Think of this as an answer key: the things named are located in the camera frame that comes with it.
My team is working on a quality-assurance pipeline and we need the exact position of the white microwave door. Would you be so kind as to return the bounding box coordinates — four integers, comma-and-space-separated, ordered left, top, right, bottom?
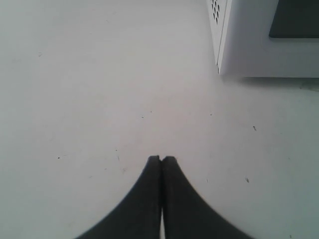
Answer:
218, 0, 319, 78

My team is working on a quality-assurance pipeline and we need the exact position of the white microwave oven body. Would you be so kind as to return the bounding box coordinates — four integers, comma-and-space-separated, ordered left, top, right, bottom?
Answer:
206, 0, 227, 68

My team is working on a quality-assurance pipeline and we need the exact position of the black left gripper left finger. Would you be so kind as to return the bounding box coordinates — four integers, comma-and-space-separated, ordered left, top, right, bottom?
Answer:
79, 155, 162, 239

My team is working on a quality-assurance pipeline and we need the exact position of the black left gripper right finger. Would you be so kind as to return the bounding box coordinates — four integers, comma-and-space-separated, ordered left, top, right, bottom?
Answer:
161, 156, 246, 239

